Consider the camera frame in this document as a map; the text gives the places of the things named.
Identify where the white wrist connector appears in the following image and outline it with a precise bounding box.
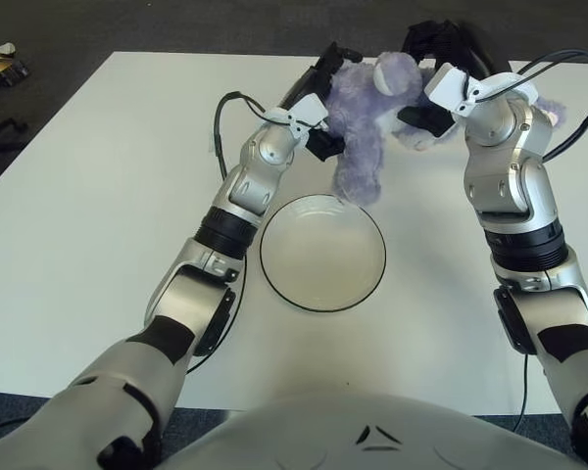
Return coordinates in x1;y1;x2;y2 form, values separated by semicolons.
288;95;329;136
423;66;476;117

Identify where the white plate with black rim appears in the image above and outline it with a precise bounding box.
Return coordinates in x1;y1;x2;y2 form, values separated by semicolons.
258;194;387;313

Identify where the purple plush bunny doll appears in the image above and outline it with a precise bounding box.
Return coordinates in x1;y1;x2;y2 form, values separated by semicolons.
322;51;569;206

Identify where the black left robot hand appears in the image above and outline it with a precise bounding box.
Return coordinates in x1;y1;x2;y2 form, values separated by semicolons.
278;42;364;163

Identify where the grey robot torso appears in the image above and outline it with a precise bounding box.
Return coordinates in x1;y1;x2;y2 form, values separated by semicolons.
141;391;588;470

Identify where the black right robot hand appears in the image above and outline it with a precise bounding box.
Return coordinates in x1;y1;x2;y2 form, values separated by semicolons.
396;19;499;138

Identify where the white right wrist connector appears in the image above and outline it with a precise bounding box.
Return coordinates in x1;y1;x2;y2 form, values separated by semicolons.
423;66;476;117

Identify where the black chair base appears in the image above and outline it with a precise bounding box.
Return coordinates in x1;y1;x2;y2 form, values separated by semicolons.
0;117;28;148

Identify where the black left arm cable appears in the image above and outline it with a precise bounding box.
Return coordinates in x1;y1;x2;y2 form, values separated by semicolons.
185;91;275;378

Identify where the white left wrist connector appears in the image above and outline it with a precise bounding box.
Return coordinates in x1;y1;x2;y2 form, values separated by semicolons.
288;95;329;136

